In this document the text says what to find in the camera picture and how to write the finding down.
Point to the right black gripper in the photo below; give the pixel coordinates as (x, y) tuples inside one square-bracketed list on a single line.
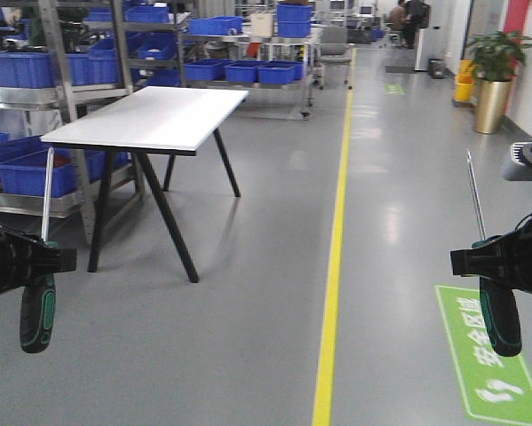
[(509, 260)]

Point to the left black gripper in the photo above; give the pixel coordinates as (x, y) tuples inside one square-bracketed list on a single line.
[(24, 259)]

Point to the green black screwdriver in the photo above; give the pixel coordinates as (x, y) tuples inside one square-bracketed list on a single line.
[(39, 299), (498, 305)]

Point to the white table black legs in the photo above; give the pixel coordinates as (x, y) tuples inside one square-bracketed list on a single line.
[(153, 120)]

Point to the plant in gold pot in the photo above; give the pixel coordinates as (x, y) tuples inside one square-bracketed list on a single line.
[(495, 58)]

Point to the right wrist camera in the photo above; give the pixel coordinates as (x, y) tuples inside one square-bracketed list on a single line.
[(517, 164)]

